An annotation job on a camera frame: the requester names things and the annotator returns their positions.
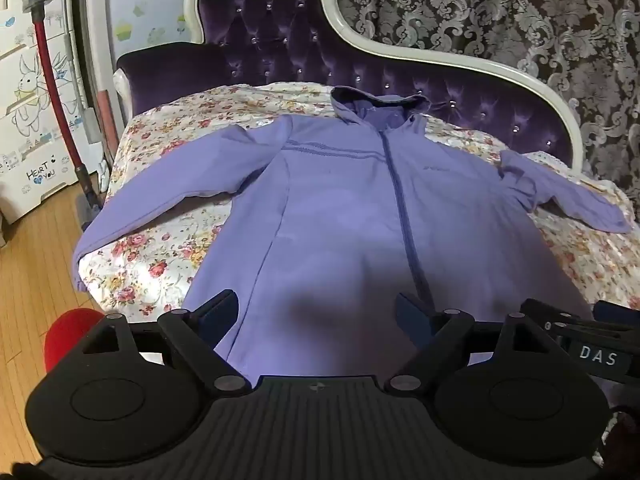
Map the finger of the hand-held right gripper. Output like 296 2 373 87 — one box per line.
520 298 594 329
594 300 640 324

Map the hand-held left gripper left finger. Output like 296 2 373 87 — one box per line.
80 289 253 395

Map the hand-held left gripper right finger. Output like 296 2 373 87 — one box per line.
385 292 556 394

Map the purple hooded jacket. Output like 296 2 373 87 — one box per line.
72 86 633 378

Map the dark cloth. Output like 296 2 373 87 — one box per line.
597 407 640 480

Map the floral blanket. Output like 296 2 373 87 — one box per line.
80 82 640 441

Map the red round object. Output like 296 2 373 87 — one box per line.
44 309 106 373

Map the white cabinet with bunny print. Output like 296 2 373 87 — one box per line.
0 0 107 226

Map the red stick vacuum cleaner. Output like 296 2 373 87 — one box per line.
17 0 107 232

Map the purple tufted sofa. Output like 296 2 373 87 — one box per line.
112 0 586 171

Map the damask patterned curtain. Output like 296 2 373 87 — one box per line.
325 0 640 196

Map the white door frame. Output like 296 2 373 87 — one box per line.
84 0 120 171

